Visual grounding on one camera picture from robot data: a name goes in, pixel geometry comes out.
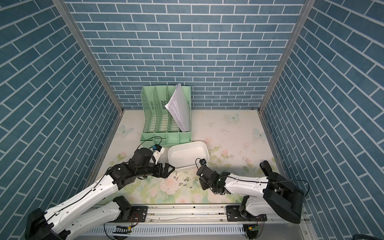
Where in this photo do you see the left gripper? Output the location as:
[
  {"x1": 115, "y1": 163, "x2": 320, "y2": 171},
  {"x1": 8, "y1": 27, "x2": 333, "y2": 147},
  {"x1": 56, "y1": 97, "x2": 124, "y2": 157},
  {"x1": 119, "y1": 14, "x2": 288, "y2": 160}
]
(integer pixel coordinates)
[{"x1": 135, "y1": 160, "x2": 176, "y2": 178}]

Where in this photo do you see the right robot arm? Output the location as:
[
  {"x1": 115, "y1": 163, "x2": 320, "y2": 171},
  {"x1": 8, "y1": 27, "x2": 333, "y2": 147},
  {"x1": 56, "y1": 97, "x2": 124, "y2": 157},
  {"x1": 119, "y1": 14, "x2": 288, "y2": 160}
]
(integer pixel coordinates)
[{"x1": 197, "y1": 159, "x2": 305, "y2": 224}]

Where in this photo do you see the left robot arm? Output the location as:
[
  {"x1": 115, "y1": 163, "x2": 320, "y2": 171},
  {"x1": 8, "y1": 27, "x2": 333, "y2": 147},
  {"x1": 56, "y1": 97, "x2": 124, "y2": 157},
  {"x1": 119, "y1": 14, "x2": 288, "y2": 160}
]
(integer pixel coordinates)
[{"x1": 25, "y1": 146, "x2": 175, "y2": 240}]

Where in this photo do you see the white plastic storage box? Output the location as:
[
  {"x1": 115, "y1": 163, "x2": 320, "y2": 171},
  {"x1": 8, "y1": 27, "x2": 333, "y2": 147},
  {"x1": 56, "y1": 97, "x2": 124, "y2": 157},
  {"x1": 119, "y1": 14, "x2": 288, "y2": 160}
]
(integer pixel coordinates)
[{"x1": 168, "y1": 141, "x2": 210, "y2": 170}]

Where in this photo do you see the green plastic file organizer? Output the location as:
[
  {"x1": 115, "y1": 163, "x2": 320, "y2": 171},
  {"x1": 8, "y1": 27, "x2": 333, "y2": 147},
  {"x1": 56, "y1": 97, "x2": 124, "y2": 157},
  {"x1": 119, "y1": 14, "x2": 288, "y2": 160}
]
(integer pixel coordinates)
[{"x1": 141, "y1": 85, "x2": 192, "y2": 148}]

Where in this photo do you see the white paper stack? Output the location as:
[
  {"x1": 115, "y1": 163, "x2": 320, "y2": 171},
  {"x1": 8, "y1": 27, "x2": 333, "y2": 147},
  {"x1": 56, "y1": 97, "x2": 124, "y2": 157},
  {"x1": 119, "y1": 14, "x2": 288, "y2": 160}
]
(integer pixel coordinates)
[{"x1": 165, "y1": 84, "x2": 191, "y2": 132}]

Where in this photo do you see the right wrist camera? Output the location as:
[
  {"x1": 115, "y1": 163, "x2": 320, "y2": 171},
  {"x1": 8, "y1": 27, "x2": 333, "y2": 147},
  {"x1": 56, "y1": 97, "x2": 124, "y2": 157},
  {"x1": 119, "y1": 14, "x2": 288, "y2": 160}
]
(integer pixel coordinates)
[{"x1": 199, "y1": 159, "x2": 207, "y2": 166}]

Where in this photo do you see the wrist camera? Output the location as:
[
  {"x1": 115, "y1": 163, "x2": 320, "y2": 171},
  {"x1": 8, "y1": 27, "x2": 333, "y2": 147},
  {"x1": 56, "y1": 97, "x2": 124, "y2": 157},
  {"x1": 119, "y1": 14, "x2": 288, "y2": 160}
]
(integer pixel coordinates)
[
  {"x1": 199, "y1": 159, "x2": 207, "y2": 166},
  {"x1": 153, "y1": 145, "x2": 165, "y2": 164}
]

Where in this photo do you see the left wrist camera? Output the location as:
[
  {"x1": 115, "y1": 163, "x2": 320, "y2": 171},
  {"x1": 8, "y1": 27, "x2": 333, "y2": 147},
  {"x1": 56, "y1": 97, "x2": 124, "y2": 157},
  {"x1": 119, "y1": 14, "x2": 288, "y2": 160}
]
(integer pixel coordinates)
[{"x1": 153, "y1": 145, "x2": 165, "y2": 164}]

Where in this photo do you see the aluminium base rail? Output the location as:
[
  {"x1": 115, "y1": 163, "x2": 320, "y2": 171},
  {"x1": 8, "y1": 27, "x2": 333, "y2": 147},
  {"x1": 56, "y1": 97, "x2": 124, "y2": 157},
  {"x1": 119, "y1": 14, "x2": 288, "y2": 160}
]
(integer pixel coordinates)
[{"x1": 65, "y1": 203, "x2": 313, "y2": 226}]

